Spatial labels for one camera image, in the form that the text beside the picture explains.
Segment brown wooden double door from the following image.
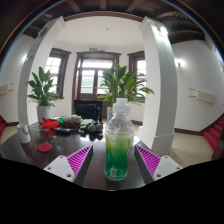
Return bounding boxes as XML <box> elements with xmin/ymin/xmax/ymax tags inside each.
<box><xmin>72</xmin><ymin>50</ymin><xmax>122</xmax><ymax>101</ymax></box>

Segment black chair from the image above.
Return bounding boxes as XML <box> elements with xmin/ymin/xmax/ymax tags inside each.
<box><xmin>73</xmin><ymin>99</ymin><xmax>103</xmax><ymax>123</ymax></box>

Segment potted plant in white pot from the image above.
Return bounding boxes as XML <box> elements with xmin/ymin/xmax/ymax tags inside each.
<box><xmin>24</xmin><ymin>66</ymin><xmax>61</xmax><ymax>124</ymax></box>
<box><xmin>97</xmin><ymin>60</ymin><xmax>155</xmax><ymax>123</ymax></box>

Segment brown framed window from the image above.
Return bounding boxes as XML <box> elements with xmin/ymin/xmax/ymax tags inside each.
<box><xmin>44</xmin><ymin>48</ymin><xmax>72</xmax><ymax>99</ymax></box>
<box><xmin>127</xmin><ymin>50</ymin><xmax>148</xmax><ymax>103</ymax></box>

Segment white mug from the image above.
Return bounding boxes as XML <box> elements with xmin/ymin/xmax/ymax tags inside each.
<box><xmin>16</xmin><ymin>123</ymin><xmax>32</xmax><ymax>145</ymax></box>

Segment flat round red coaster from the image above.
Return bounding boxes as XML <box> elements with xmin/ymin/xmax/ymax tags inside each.
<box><xmin>36</xmin><ymin>141</ymin><xmax>54</xmax><ymax>154</ymax></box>

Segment clear bottle with green drink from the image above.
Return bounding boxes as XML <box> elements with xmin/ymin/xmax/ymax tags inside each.
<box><xmin>104</xmin><ymin>97</ymin><xmax>135</xmax><ymax>182</ymax></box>

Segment red box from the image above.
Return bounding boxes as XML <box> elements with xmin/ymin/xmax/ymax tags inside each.
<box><xmin>41</xmin><ymin>117</ymin><xmax>62</xmax><ymax>130</ymax></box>

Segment brown tray of small jars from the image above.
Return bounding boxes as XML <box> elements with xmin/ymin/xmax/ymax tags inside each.
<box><xmin>61</xmin><ymin>114</ymin><xmax>83</xmax><ymax>129</ymax></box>

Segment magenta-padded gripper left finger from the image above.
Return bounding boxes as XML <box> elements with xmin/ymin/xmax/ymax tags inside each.
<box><xmin>43</xmin><ymin>144</ymin><xmax>95</xmax><ymax>186</ymax></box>

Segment black flat device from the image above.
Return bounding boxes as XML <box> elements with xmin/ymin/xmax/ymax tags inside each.
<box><xmin>54</xmin><ymin>127</ymin><xmax>72</xmax><ymax>136</ymax></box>

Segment grey round microphones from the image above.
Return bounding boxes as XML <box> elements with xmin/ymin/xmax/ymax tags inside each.
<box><xmin>87</xmin><ymin>121</ymin><xmax>104</xmax><ymax>133</ymax></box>

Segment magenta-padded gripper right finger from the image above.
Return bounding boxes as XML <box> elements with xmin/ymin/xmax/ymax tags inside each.
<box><xmin>133</xmin><ymin>144</ymin><xmax>183</xmax><ymax>186</ymax></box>

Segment green notebook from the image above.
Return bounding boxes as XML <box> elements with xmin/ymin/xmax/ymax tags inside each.
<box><xmin>79</xmin><ymin>118</ymin><xmax>94</xmax><ymax>127</ymax></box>

